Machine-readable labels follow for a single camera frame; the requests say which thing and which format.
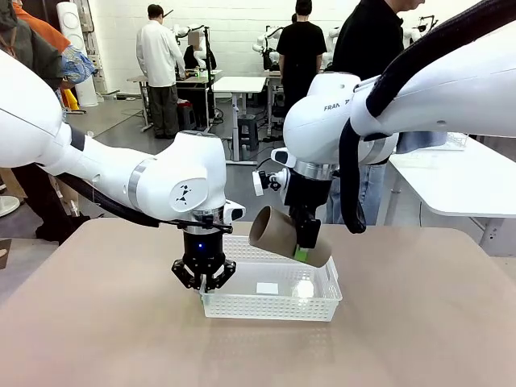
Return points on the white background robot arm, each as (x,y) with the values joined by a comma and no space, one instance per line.
(181,30)
(264,40)

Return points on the red topped stool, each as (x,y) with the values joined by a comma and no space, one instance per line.
(187,115)

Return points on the person in orange patterned clothes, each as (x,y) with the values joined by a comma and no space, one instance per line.
(74,64)

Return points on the grey background work desk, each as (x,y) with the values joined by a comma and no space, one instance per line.
(201,78)

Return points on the brown paper cup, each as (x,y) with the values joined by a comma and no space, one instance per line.
(274,234)

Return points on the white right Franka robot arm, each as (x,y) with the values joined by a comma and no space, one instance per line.
(322,129)

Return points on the white perforated plastic basket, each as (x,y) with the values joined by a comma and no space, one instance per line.
(274,310)

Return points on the brown flat board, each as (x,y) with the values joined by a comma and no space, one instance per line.
(5,254)

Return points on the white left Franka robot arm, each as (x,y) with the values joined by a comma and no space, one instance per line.
(181,173)

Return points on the person in black sweater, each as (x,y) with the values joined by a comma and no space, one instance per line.
(363,40)

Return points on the white label in basket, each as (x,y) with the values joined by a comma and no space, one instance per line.
(267,288)

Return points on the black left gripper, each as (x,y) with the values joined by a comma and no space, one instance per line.
(203,252)

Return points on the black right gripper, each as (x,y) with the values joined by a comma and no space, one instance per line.
(308,191)

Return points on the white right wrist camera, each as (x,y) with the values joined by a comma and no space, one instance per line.
(258,183)

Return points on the grey plastic stool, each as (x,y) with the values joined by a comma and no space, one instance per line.
(246,131)

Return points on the white round stand base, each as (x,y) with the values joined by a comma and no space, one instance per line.
(8,205)

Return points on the white side table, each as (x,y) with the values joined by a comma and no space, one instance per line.
(463,181)

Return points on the white background work desk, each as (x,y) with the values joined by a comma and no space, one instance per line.
(275,84)

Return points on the person in white shirt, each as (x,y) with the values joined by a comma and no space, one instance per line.
(159,56)

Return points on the white tower fan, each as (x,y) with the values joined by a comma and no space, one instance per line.
(76,40)

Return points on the person in dark green jacket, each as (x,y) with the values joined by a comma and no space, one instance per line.
(28,52)

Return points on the white standing desk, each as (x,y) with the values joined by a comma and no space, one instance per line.
(240,84)

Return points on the person in black t-shirt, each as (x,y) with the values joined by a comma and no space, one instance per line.
(300,52)

